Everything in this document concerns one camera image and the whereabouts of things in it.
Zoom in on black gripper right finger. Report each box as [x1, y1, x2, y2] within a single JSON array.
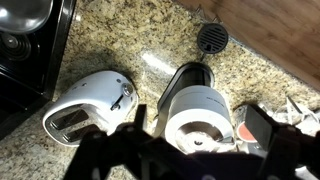
[[244, 104, 320, 180]]

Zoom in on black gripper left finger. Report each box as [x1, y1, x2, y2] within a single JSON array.
[[63, 104, 188, 180]]

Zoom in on black and white coffee machine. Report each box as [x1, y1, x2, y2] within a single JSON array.
[[154, 61, 236, 155]]

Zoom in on white paper sheets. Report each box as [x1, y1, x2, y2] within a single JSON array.
[[266, 95, 320, 135]]

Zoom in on pink ceramic mug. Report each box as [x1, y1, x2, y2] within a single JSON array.
[[232, 104, 268, 146]]

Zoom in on black electric stove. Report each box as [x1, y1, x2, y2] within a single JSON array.
[[0, 0, 78, 141]]

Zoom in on stainless steel pot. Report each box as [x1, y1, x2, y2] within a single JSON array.
[[0, 0, 55, 35]]

